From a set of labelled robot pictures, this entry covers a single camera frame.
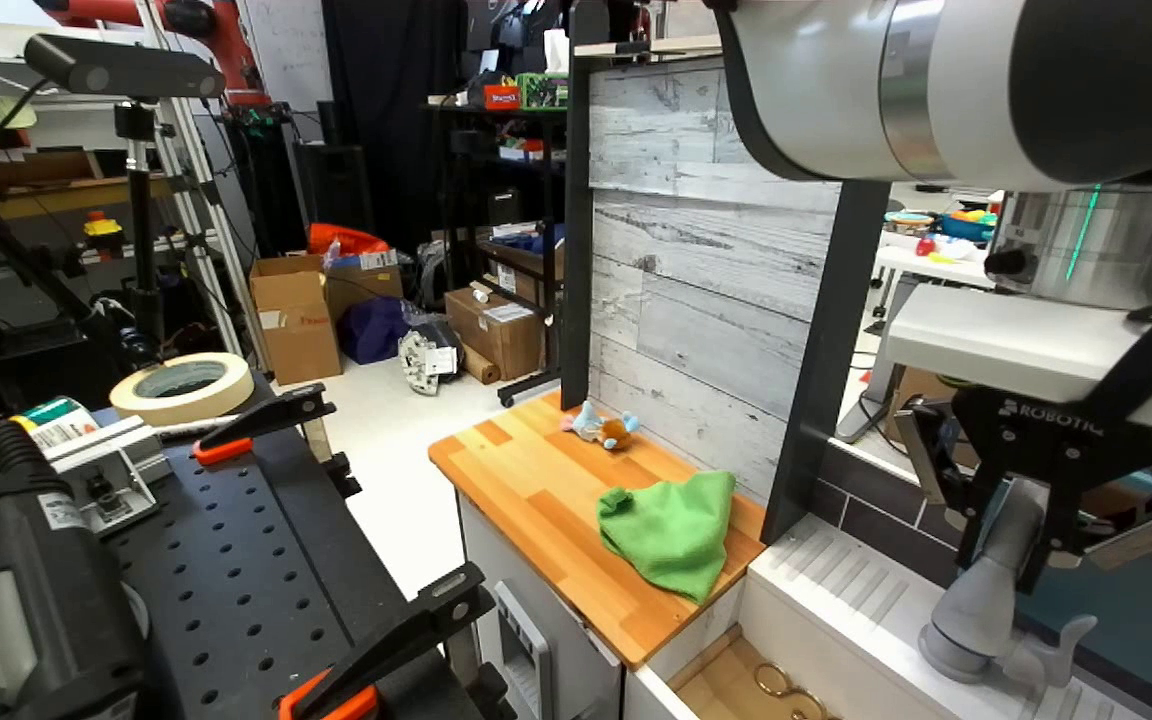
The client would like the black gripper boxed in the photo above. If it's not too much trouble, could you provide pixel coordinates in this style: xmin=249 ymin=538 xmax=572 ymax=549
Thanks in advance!
xmin=912 ymin=381 xmax=1152 ymax=592

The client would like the grey toy faucet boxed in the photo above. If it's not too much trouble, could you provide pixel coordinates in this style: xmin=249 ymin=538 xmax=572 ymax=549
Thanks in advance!
xmin=917 ymin=470 xmax=1102 ymax=701

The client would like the dark grey tile panel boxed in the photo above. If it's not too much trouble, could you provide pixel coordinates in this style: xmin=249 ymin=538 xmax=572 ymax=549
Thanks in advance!
xmin=801 ymin=422 xmax=993 ymax=592

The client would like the cardboard box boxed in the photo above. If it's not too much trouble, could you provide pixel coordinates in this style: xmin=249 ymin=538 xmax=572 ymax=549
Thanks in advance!
xmin=886 ymin=364 xmax=973 ymax=445
xmin=321 ymin=255 xmax=407 ymax=324
xmin=249 ymin=253 xmax=348 ymax=387
xmin=439 ymin=278 xmax=553 ymax=387

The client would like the white sink basin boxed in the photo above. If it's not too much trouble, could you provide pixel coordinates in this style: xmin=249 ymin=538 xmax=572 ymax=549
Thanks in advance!
xmin=620 ymin=510 xmax=1139 ymax=720

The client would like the teal plastic bin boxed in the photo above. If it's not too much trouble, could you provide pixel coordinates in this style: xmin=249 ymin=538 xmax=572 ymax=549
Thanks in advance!
xmin=1013 ymin=536 xmax=1152 ymax=715

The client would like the green cloth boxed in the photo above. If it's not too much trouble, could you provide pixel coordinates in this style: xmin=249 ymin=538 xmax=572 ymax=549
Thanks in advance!
xmin=592 ymin=468 xmax=739 ymax=608

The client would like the grey wood backsplash panel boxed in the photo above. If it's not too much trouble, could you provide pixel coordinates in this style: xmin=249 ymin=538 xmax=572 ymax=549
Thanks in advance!
xmin=584 ymin=56 xmax=848 ymax=502

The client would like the wooden countertop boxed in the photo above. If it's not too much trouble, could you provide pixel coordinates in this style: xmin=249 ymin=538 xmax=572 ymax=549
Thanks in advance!
xmin=430 ymin=393 xmax=1139 ymax=720

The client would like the white black floor gadget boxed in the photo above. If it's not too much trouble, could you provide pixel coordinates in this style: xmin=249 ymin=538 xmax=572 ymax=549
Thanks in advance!
xmin=398 ymin=324 xmax=464 ymax=396

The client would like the black storage shelf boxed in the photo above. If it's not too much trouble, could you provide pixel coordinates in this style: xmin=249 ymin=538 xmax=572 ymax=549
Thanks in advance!
xmin=419 ymin=76 xmax=572 ymax=364

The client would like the black orange bar clamp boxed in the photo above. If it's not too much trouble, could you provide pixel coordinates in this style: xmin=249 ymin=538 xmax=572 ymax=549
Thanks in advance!
xmin=188 ymin=381 xmax=341 ymax=470
xmin=272 ymin=559 xmax=496 ymax=720

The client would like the dark blue bag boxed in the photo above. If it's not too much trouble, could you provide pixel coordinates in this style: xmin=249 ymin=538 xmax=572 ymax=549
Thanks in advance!
xmin=336 ymin=293 xmax=411 ymax=369

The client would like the orange bag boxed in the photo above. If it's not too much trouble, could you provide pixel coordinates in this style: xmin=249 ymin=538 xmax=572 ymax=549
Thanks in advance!
xmin=305 ymin=219 xmax=393 ymax=264

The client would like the black perforated workbench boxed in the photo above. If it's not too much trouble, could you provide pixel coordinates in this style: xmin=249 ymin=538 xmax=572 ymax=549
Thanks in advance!
xmin=0 ymin=420 xmax=499 ymax=720

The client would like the beige masking tape roll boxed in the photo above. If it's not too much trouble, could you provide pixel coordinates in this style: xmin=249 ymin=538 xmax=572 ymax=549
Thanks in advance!
xmin=109 ymin=349 xmax=260 ymax=432

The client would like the green yellow labelled box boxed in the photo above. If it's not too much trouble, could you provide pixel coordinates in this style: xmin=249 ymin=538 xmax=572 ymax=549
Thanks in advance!
xmin=9 ymin=393 xmax=122 ymax=463

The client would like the aluminium ladder frame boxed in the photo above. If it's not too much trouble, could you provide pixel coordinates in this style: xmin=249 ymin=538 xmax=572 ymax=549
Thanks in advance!
xmin=147 ymin=95 xmax=269 ymax=372

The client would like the black stereo camera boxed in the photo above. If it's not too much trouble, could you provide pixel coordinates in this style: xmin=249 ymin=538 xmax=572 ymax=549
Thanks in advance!
xmin=22 ymin=30 xmax=229 ymax=103

